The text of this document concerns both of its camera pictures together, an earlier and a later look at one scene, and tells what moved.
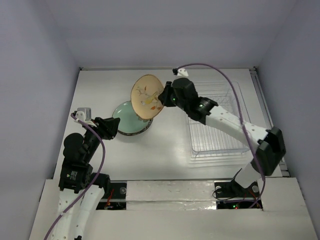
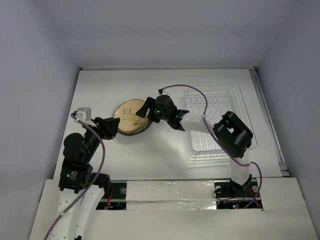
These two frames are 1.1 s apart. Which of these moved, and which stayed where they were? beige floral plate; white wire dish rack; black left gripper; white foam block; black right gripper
Moved: beige floral plate; black right gripper
Stayed: black left gripper; white foam block; white wire dish rack
